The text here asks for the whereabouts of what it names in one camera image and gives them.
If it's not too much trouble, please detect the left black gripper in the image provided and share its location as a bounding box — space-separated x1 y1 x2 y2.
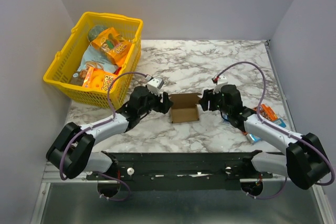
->
138 88 173 116

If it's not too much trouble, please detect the brown cardboard paper box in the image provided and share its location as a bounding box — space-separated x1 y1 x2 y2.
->
169 93 201 124

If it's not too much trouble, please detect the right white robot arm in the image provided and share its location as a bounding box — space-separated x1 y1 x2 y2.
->
199 84 335 190

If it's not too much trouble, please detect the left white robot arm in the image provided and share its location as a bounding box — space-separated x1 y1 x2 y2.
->
46 86 173 180

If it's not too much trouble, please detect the orange snack box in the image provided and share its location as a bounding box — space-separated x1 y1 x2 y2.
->
260 104 278 122

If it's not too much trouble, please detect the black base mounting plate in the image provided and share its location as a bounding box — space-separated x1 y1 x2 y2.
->
86 150 274 191

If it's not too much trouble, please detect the orange sponge daddy package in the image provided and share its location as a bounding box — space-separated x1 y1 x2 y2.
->
82 67 117 92

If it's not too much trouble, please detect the teal white small packet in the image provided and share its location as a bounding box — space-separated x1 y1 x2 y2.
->
273 118 286 128

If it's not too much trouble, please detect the orange gummy candy bag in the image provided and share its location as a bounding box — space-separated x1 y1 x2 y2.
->
89 27 132 68

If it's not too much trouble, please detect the light blue snack bag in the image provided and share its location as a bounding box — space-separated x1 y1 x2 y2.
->
77 46 118 79

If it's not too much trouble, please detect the yellow plastic basket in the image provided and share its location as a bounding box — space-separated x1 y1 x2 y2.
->
43 12 143 109

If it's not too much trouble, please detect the green round scouring pad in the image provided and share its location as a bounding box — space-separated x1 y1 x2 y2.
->
88 25 108 42

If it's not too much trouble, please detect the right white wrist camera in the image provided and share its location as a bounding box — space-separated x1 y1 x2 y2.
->
212 76 228 94

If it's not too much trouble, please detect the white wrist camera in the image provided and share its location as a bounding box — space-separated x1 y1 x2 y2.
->
145 75 164 97
212 76 228 94

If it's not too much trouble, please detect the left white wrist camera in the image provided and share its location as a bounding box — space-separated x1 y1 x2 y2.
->
145 75 164 97

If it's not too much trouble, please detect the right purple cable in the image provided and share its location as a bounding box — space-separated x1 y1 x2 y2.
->
213 61 336 186

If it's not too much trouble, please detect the purple cable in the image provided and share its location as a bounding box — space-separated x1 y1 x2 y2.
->
213 61 336 186
60 71 150 181

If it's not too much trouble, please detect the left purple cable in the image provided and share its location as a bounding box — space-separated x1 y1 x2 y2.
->
60 71 150 181

